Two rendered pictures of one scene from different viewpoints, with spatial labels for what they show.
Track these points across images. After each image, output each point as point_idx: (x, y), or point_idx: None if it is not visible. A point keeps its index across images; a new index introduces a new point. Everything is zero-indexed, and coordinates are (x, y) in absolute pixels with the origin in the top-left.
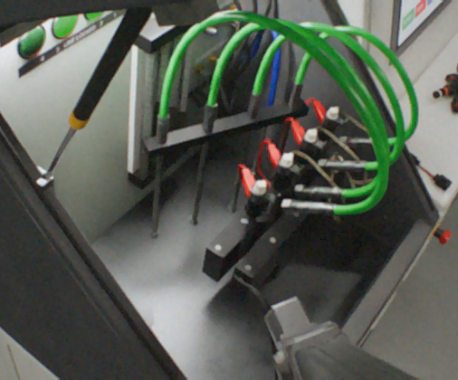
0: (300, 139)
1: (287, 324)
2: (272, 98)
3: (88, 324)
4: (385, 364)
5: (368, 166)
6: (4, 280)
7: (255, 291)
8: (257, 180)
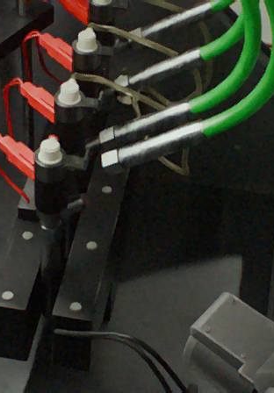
0: (69, 58)
1: (239, 344)
2: None
3: None
4: None
5: (208, 52)
6: None
7: (116, 336)
8: None
